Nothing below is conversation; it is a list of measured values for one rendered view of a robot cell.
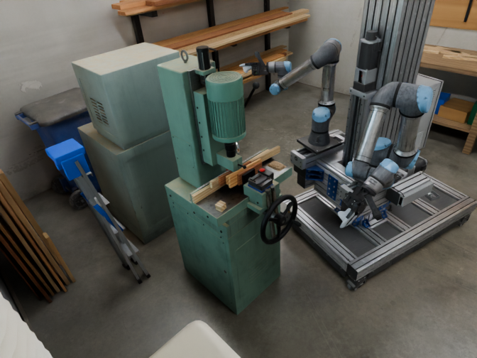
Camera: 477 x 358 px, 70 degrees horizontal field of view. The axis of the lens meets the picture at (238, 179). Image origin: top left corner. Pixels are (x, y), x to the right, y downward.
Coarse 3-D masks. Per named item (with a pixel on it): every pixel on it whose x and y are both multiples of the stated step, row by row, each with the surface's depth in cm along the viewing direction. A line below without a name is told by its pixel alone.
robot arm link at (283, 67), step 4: (276, 64) 234; (280, 64) 233; (284, 64) 232; (288, 64) 232; (276, 68) 234; (280, 68) 234; (284, 68) 233; (288, 68) 232; (276, 72) 238; (280, 72) 235; (284, 72) 235; (288, 72) 236
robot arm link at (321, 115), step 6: (318, 108) 230; (324, 108) 230; (312, 114) 229; (318, 114) 225; (324, 114) 224; (330, 114) 231; (312, 120) 230; (318, 120) 226; (324, 120) 226; (312, 126) 232; (318, 126) 229; (324, 126) 228
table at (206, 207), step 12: (288, 168) 201; (276, 180) 196; (216, 192) 187; (228, 192) 187; (240, 192) 186; (192, 204) 183; (204, 204) 180; (228, 204) 179; (240, 204) 180; (252, 204) 182; (204, 216) 179; (216, 216) 172; (228, 216) 176
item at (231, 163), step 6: (222, 150) 191; (216, 156) 189; (222, 156) 185; (240, 156) 184; (222, 162) 188; (228, 162) 184; (234, 162) 181; (240, 162) 185; (228, 168) 187; (234, 168) 183
